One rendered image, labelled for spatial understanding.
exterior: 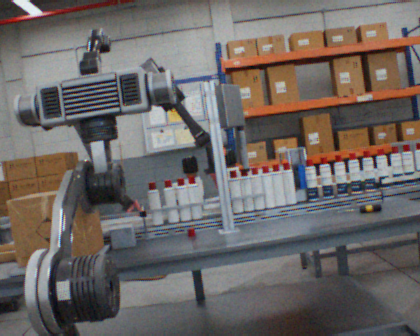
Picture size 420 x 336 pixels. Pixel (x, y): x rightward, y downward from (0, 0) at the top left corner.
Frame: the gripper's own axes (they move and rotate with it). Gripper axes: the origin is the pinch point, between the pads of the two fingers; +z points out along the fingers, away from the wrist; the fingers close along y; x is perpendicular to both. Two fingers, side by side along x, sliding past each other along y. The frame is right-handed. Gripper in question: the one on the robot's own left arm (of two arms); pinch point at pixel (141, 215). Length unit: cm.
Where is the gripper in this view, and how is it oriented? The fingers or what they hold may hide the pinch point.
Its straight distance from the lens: 218.7
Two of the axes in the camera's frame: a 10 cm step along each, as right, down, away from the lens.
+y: -0.5, -0.5, 10.0
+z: 7.4, 6.7, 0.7
